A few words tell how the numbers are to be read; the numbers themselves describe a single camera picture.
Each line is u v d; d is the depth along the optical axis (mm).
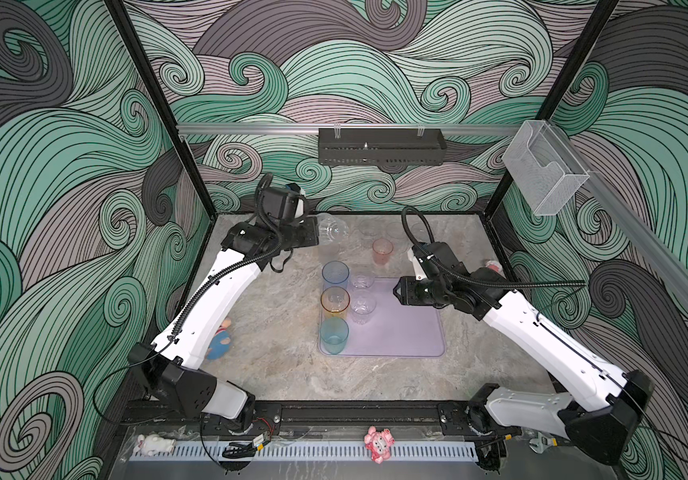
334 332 877
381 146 954
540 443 694
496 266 978
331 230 781
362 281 978
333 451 697
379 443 671
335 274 928
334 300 820
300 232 622
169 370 380
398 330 877
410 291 639
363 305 903
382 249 1033
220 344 806
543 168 796
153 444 678
